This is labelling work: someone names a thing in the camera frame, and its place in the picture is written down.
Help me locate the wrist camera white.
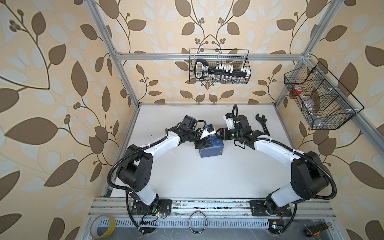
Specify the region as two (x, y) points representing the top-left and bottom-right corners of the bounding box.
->
(223, 113), (235, 130)
(200, 125), (216, 139)

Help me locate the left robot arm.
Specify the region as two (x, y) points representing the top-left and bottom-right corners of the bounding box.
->
(107, 116), (216, 206)

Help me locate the right wire basket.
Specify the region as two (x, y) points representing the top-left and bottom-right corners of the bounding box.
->
(284, 62), (364, 130)

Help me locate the black socket set rail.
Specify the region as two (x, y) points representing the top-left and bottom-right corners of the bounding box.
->
(192, 59), (251, 81)

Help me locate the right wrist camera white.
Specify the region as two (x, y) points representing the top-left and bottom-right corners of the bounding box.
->
(223, 113), (235, 130)

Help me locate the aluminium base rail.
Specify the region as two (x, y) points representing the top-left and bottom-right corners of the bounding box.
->
(86, 197), (337, 229)

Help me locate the orange black screwdriver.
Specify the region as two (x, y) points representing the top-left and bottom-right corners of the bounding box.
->
(303, 223), (333, 238)

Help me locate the black adjustable wrench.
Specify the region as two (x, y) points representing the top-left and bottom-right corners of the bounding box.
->
(255, 114), (270, 136)

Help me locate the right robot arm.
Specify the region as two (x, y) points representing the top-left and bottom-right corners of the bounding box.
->
(219, 113), (337, 216)

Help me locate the red capped plastic item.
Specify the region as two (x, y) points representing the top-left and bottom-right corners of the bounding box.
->
(292, 86), (303, 96)

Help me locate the yellow tape roll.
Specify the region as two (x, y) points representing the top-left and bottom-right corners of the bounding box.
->
(90, 215), (117, 240)

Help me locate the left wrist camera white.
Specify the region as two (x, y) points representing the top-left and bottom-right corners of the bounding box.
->
(200, 125), (216, 139)

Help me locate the wire basket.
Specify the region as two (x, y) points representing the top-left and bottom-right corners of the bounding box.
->
(284, 62), (364, 130)
(189, 48), (252, 85)

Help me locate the grey ring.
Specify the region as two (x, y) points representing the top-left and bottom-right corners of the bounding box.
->
(188, 211), (208, 235)

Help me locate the back wire basket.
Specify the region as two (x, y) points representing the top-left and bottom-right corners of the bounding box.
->
(189, 48), (252, 85)

